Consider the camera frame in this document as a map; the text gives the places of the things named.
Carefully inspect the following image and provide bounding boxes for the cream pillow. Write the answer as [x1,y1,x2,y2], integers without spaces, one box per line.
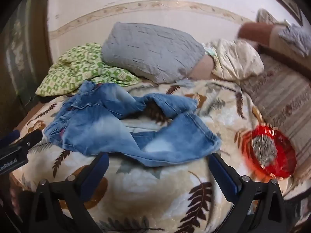
[203,39,264,82]

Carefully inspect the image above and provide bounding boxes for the pink pillow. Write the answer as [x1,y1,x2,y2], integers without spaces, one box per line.
[188,55,216,80]

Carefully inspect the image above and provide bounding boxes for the white green printed cloth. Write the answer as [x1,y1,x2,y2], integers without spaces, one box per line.
[204,46,219,57]

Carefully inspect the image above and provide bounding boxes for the red glass bowl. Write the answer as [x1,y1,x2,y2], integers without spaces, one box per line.
[245,124,297,179]

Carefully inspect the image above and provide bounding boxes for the striped sofa cover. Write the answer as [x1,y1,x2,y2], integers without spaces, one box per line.
[240,53,311,175]

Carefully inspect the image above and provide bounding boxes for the dark door with glass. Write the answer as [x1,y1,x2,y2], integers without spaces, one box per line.
[0,0,53,136]

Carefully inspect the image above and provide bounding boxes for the leaf print blanket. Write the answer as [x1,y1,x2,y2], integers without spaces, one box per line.
[10,79,300,233]

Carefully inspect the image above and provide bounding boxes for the green checked blanket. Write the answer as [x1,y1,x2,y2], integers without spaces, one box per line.
[35,42,144,97]

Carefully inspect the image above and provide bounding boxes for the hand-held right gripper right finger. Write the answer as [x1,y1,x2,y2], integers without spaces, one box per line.
[208,152,289,233]

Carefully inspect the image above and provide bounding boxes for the grey quilted pillow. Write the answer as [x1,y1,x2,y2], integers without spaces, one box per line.
[101,21,206,84]

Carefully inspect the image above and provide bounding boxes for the blue denim pants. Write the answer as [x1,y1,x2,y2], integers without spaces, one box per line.
[43,81,222,167]

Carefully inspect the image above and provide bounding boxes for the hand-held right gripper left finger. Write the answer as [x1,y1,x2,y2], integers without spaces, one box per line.
[29,152,110,233]

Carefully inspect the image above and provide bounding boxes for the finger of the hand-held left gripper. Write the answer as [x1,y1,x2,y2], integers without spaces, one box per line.
[14,129,44,149]
[0,130,21,146]

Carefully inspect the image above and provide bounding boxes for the grey crumpled cloth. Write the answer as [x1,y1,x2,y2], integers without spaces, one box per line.
[278,23,311,58]

